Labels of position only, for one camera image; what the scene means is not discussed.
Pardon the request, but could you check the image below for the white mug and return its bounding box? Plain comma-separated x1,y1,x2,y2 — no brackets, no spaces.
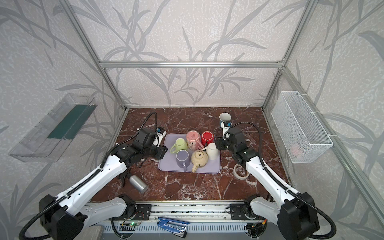
206,143,220,161

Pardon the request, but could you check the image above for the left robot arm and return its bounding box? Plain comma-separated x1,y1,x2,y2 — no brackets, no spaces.
19,127,168,240

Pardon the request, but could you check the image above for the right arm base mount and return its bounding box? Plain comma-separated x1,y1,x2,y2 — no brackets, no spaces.
225,200,259,220

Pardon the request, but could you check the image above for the silver metal can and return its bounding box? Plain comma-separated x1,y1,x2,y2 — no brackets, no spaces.
129,175,149,194

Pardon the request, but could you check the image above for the blue stapler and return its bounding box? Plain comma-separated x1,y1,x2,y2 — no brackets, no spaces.
157,217,190,239

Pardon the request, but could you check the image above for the aluminium frame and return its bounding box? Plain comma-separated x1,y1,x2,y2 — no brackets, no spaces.
59,1,384,224

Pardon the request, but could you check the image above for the blue mug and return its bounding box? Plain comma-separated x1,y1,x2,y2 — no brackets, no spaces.
219,113,232,128

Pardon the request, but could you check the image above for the clear tape roll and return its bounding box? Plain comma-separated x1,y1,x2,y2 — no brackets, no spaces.
233,164,250,181

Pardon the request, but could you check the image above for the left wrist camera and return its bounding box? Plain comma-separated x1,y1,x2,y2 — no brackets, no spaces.
153,127,167,147

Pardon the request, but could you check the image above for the light green mug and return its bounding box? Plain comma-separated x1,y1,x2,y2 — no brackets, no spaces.
170,138,189,154

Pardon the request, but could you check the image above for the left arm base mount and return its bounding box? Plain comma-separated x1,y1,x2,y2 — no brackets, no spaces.
120,199,152,221

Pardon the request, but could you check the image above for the lavender plastic tray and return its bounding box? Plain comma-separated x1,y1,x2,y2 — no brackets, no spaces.
159,134,221,174

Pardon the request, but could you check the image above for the purple mug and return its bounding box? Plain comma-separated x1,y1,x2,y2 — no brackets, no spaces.
176,150,191,172

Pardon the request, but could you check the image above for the clear plastic wall bin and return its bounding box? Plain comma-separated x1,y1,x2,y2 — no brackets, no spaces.
9,94,97,163

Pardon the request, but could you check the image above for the white wire basket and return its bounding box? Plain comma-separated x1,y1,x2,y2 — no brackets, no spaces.
272,91,333,164

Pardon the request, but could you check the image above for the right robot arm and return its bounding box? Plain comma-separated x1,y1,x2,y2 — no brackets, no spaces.
215,125,337,240

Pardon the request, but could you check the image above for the red mug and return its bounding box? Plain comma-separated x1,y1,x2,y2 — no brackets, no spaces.
201,131,214,147

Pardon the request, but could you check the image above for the green circuit board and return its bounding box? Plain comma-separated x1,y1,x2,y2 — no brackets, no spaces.
119,222,142,232

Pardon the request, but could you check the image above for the pink patterned mug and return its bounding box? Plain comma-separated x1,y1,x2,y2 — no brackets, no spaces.
186,130,204,151

